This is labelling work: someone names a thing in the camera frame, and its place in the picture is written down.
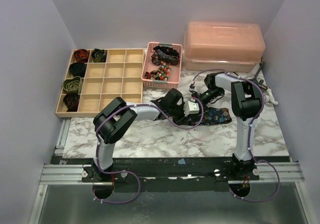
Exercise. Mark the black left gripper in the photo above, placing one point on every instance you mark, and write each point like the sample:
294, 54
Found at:
183, 120

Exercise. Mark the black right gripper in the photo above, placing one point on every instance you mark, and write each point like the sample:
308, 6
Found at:
200, 97

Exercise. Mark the navy floral tie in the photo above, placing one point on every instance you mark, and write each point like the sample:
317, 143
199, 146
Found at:
212, 116

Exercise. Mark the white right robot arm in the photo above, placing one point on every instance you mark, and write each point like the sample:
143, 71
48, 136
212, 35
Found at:
247, 103

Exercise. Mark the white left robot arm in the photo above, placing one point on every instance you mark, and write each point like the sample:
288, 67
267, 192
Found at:
114, 120

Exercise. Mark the pink plastic basket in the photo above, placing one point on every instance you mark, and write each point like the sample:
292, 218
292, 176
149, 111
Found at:
175, 72

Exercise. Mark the colourful patterned tie in basket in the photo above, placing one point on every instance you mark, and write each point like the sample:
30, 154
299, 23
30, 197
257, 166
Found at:
161, 74

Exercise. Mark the pink translucent storage box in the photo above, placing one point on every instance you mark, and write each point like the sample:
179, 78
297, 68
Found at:
234, 47

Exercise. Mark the dark floral tie in basket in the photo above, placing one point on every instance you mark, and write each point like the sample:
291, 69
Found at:
165, 54

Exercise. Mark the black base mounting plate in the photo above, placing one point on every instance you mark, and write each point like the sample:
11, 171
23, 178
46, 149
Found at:
168, 174

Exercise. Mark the wooden compartment tray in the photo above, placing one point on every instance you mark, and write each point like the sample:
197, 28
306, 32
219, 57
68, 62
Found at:
118, 76

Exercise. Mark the green dark rolled tie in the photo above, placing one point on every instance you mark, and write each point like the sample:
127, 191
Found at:
99, 55

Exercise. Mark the olive green rolled tie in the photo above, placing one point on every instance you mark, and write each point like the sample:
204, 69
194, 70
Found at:
73, 85

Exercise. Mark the navy rolled tie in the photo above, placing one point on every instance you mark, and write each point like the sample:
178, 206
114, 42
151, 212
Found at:
78, 69

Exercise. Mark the dark red rolled tie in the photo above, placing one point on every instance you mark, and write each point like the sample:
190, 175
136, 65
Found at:
71, 101

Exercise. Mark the red black rolled tie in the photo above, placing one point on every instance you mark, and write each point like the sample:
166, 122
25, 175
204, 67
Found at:
81, 55

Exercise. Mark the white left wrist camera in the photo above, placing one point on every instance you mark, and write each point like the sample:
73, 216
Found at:
190, 108

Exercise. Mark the aluminium rail frame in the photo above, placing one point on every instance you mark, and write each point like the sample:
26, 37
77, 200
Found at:
72, 174

